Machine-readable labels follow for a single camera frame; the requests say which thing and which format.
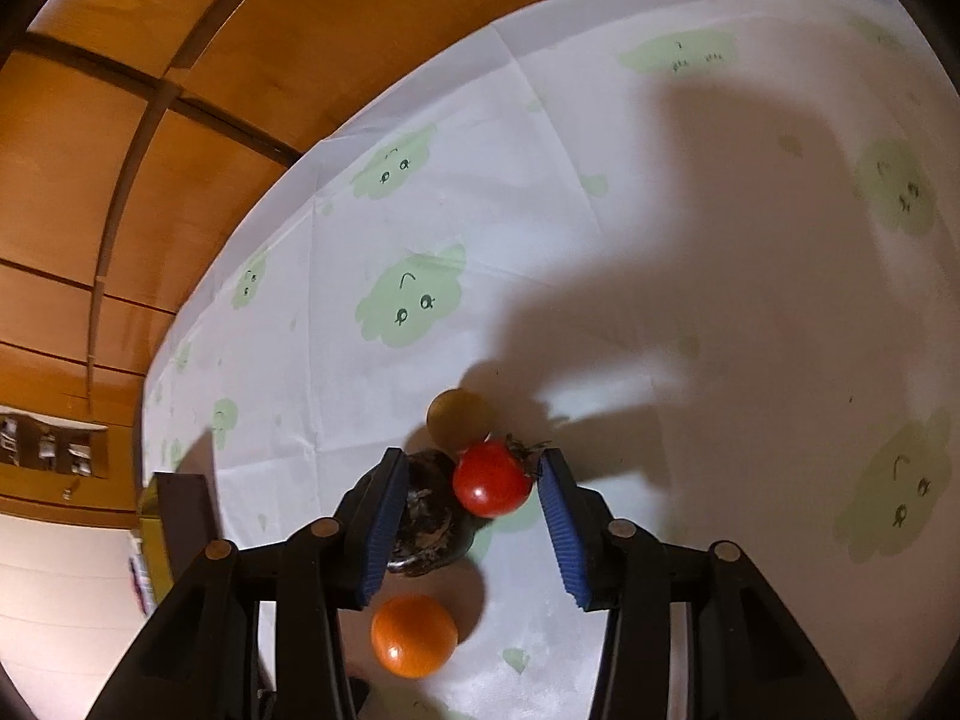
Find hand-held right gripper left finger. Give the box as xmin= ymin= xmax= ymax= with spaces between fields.
xmin=86 ymin=447 xmax=412 ymax=720

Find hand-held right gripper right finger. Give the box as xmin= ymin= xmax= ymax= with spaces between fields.
xmin=538 ymin=447 xmax=856 ymax=720

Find small red stemmed tomato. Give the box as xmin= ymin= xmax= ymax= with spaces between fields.
xmin=452 ymin=433 xmax=552 ymax=518

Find small orange tangerine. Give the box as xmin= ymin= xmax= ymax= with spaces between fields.
xmin=370 ymin=594 xmax=459 ymax=680

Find small dark purple fruit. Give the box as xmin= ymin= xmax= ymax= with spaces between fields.
xmin=386 ymin=450 xmax=477 ymax=578

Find small beige round fruit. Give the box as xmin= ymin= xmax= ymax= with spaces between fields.
xmin=426 ymin=388 xmax=496 ymax=458

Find white green-printed tablecloth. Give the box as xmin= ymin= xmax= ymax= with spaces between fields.
xmin=139 ymin=0 xmax=960 ymax=720

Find wooden door with shelf niche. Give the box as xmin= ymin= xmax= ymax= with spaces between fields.
xmin=0 ymin=382 xmax=145 ymax=533

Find wooden wardrobe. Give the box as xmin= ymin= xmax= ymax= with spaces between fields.
xmin=0 ymin=0 xmax=676 ymax=421

